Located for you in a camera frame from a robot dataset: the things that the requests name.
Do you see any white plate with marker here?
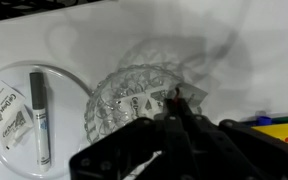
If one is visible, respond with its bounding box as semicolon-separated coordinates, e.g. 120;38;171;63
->
0;64;90;180

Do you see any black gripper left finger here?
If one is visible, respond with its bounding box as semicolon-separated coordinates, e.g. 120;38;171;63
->
69;98;198;180

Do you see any clear cut-glass bowl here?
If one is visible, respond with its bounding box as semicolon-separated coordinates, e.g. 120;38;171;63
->
84;65;186;144

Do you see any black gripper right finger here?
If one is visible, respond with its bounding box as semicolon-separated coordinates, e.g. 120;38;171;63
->
180;99;288;180

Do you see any white grey-capped marker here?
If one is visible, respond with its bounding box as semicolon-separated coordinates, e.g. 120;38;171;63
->
29;72;51;172

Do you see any white sauce packet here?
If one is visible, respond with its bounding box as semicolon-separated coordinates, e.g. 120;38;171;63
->
147;83;208;114

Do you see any white sugar packet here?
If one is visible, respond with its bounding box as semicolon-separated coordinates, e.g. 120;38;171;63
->
0;106;33;150
0;81;25;123

